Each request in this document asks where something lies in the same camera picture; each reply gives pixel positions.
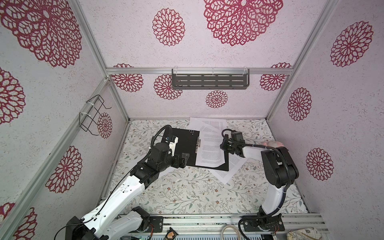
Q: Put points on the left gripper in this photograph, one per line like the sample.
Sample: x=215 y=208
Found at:
x=183 y=160

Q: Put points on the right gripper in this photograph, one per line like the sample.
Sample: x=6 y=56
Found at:
x=223 y=144

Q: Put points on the blue black folder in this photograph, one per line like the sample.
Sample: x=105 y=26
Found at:
x=187 y=144

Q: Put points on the printed paper sheet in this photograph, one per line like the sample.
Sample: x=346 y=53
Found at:
x=235 y=163
x=209 y=153
x=218 y=124

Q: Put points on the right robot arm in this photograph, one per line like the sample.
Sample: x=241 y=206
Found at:
x=279 y=167

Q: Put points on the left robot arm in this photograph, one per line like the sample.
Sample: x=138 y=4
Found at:
x=101 y=223

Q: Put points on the metal folder clip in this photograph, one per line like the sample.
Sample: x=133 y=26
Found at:
x=198 y=143

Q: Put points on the printed paper sheet back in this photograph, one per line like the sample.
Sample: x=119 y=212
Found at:
x=218 y=124

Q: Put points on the pink plush toy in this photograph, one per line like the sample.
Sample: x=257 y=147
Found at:
x=274 y=144

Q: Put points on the patterned cloth bag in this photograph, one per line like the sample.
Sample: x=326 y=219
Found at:
x=304 y=234

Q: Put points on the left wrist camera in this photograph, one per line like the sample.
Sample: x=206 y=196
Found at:
x=172 y=145

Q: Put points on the grey wall shelf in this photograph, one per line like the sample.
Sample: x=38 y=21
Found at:
x=210 y=80

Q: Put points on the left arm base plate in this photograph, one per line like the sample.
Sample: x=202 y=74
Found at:
x=155 y=225

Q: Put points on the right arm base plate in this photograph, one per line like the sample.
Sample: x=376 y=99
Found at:
x=268 y=224

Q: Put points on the black wire wall rack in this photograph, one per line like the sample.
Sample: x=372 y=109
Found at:
x=87 y=118

